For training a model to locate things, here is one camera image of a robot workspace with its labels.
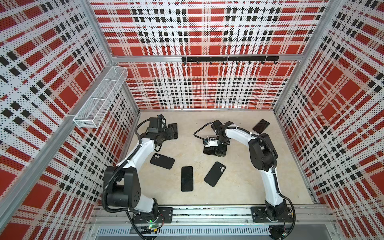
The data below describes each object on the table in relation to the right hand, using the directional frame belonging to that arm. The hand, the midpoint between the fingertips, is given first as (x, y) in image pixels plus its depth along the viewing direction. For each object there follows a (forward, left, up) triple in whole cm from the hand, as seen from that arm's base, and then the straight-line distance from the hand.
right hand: (221, 148), depth 97 cm
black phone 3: (+22, -33, -4) cm, 40 cm away
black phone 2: (-19, +22, 0) cm, 29 cm away
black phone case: (-8, +38, -1) cm, 39 cm away
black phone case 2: (-16, +5, -2) cm, 17 cm away
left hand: (+2, +33, +13) cm, 35 cm away
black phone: (+22, +35, -4) cm, 42 cm away
